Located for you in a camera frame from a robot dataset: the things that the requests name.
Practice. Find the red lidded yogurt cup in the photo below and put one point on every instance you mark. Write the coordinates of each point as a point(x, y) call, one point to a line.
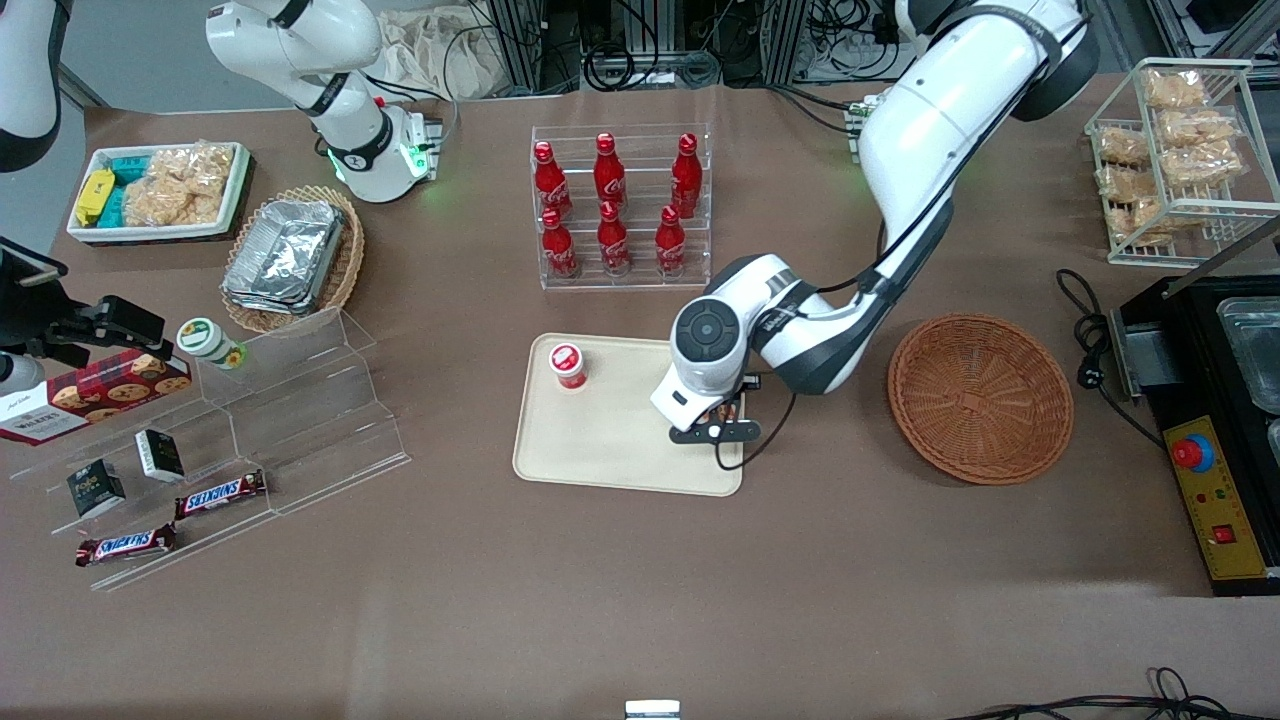
point(567, 365)

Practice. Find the oval light wicker basket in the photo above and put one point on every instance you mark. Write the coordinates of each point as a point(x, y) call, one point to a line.
point(345, 270)

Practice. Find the clear acrylic bottle rack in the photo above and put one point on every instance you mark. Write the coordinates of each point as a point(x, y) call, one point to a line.
point(640, 280)

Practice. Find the small white box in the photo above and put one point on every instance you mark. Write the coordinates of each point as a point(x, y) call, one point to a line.
point(652, 710)

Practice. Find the green lidded white cup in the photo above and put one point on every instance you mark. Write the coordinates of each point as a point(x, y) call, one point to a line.
point(208, 340)

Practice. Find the red tartan cookie box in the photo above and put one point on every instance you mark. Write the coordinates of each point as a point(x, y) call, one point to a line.
point(90, 400)

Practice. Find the red cola bottle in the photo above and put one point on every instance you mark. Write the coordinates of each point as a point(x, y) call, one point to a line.
point(551, 185)
point(686, 180)
point(559, 250)
point(613, 245)
point(609, 175)
point(670, 248)

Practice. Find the stack of foil trays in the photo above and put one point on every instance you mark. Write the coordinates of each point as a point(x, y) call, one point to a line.
point(285, 255)

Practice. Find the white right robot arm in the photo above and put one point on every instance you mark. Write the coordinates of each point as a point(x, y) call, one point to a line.
point(350, 130)

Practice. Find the clear acrylic step display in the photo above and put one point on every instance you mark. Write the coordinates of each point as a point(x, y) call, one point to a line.
point(300, 420)

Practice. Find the yellow snack pack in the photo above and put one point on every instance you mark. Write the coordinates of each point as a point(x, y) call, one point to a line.
point(94, 195)

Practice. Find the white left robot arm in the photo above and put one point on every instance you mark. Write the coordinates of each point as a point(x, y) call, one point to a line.
point(930, 130)

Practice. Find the red emergency stop button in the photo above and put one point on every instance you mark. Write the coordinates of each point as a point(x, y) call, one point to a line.
point(1192, 454)

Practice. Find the small black carton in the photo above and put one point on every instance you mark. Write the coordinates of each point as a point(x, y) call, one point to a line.
point(96, 488)
point(160, 455)

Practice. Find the beige cloth bag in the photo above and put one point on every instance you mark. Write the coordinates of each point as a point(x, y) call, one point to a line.
point(440, 55)

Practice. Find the Snickers chocolate bar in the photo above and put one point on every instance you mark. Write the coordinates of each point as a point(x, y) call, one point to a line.
point(125, 545)
point(220, 494)

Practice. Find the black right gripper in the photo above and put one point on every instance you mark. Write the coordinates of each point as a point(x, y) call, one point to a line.
point(38, 316)

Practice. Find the stainless steel pan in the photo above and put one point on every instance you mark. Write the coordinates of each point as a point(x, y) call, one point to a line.
point(1255, 350)

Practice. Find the black machine with yellow panel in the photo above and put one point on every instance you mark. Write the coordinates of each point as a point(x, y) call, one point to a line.
point(1200, 340)

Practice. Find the beige plastic tray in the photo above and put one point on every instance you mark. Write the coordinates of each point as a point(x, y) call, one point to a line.
point(600, 440)

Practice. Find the teal snack pack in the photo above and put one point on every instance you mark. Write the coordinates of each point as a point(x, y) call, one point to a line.
point(130, 168)
point(113, 207)

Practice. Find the aluminium frame post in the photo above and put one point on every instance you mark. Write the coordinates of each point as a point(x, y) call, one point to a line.
point(520, 45)

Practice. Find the clear bag of rice crackers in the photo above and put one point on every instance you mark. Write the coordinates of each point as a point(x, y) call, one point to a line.
point(165, 205)
point(195, 165)

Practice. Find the round brown wicker basket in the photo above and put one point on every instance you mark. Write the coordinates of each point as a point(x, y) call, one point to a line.
point(980, 400)

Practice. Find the bagged fried snack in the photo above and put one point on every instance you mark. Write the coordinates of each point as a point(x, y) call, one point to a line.
point(1175, 90)
point(1125, 183)
point(1203, 162)
point(1122, 146)
point(1197, 127)
point(1135, 218)

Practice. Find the white rectangular plastic bin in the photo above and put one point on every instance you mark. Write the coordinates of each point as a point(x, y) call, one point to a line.
point(90, 232)

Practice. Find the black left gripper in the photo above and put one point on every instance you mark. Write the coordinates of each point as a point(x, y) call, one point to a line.
point(752, 380)

